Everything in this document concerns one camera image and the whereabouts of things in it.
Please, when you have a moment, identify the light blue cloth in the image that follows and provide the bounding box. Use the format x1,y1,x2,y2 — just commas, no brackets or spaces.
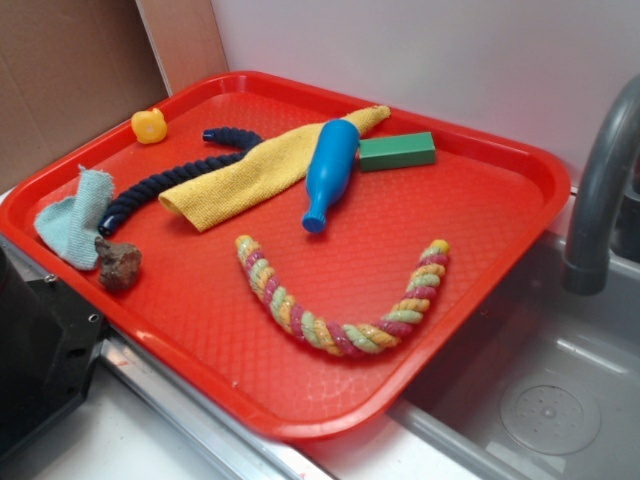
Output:
34,167,114,271

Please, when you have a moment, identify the multicolored twisted rope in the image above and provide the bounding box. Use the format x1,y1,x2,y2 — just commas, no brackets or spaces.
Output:
234,234,451,358

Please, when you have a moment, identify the grey faucet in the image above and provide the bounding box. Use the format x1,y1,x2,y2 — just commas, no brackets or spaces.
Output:
562,77,639,295

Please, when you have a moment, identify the green rectangular block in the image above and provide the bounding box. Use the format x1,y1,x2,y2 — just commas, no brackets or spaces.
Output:
359,132,436,172

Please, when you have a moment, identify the yellow cloth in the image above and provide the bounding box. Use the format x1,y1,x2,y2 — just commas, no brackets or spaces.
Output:
158,105,392,233

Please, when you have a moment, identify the sink drain cover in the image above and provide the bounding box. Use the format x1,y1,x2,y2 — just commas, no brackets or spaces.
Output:
500,372,601,456

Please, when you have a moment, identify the blue plastic bottle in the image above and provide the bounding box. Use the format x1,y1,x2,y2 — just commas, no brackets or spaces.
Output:
302,119,360,234

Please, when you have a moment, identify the brown cardboard panel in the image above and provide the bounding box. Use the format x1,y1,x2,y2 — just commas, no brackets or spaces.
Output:
1,1,228,191

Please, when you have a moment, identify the yellow rubber duck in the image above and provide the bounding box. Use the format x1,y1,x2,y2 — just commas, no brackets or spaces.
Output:
130,108,168,145

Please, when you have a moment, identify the grey sink basin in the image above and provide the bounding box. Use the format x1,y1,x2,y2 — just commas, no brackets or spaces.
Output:
390,234,639,479

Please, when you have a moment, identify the dark blue twisted rope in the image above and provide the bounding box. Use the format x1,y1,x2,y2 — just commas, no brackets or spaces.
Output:
97,126,265,238

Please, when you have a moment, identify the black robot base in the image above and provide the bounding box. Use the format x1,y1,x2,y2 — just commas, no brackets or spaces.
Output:
1,253,106,463

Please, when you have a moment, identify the red plastic tray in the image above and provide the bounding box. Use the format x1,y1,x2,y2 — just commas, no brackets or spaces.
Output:
1,72,570,441

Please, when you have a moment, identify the brown rock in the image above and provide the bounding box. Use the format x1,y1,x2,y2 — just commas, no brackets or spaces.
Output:
94,237,142,291

